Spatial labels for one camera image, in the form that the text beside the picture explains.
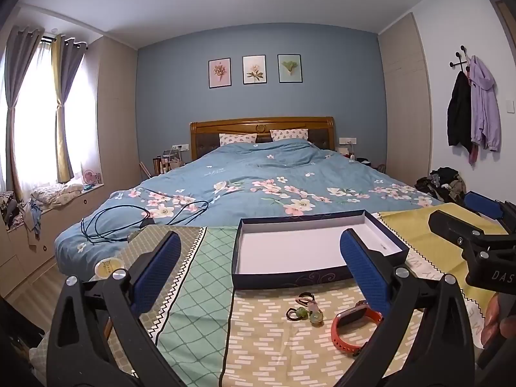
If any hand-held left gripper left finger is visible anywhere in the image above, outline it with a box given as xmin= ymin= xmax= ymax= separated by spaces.
xmin=46 ymin=231 xmax=190 ymax=387

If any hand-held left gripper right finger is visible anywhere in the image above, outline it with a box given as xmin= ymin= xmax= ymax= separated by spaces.
xmin=339 ymin=228 xmax=476 ymax=387

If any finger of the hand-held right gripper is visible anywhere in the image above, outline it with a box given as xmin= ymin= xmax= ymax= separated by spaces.
xmin=463 ymin=191 xmax=516 ymax=226
xmin=428 ymin=209 xmax=516 ymax=257

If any orange smartwatch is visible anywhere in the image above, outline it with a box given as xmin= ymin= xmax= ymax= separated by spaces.
xmin=331 ymin=300 xmax=383 ymax=357

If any dark blue jewelry box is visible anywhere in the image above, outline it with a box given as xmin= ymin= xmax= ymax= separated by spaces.
xmin=232 ymin=210 xmax=410 ymax=290

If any person's right hand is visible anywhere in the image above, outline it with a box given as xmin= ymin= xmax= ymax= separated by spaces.
xmin=481 ymin=293 xmax=516 ymax=348

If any pile of clothes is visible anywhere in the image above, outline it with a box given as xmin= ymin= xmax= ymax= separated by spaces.
xmin=415 ymin=167 xmax=468 ymax=204

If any black jacket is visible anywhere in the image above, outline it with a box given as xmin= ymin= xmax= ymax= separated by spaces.
xmin=447 ymin=70 xmax=473 ymax=148

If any purple jacket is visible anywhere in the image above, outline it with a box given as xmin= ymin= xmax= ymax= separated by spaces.
xmin=468 ymin=55 xmax=501 ymax=153

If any cluster of cosmetic bottles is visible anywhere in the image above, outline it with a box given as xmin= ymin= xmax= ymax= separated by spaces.
xmin=152 ymin=149 xmax=186 ymax=178

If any nightstand with small objects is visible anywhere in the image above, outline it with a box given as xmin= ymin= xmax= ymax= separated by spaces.
xmin=339 ymin=147 xmax=385 ymax=172

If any tall beige wardrobe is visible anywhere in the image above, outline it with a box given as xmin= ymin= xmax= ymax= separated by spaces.
xmin=378 ymin=12 xmax=432 ymax=186

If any crumpled light blanket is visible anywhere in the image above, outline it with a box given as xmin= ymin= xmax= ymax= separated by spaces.
xmin=30 ymin=183 xmax=83 ymax=210

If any patchwork tablecloth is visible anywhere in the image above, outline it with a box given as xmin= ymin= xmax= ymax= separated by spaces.
xmin=24 ymin=202 xmax=512 ymax=387

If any bed with blue floral duvet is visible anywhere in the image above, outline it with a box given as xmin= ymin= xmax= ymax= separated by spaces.
xmin=54 ymin=139 xmax=444 ymax=275

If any heap of dark clothes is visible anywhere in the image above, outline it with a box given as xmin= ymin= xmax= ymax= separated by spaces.
xmin=0 ymin=191 xmax=43 ymax=232

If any patterned white pillow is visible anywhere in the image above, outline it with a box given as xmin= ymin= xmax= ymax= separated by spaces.
xmin=270 ymin=129 xmax=309 ymax=142
xmin=219 ymin=133 xmax=257 ymax=146

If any wooden headboard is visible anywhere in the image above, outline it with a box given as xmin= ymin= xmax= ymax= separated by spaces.
xmin=190 ymin=117 xmax=336 ymax=161

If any pink flower framed picture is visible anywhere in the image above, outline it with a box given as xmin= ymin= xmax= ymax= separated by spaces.
xmin=208 ymin=58 xmax=232 ymax=89

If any white flower framed picture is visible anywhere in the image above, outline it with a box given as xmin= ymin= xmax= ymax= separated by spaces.
xmin=243 ymin=55 xmax=267 ymax=84

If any black charging cable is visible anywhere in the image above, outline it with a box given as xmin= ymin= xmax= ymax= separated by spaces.
xmin=81 ymin=199 xmax=208 ymax=244

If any black wall coat rack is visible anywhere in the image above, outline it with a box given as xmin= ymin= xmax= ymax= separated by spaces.
xmin=449 ymin=46 xmax=472 ymax=73

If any beige wall cabinet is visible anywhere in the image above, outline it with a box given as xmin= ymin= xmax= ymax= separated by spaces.
xmin=86 ymin=34 xmax=142 ymax=190

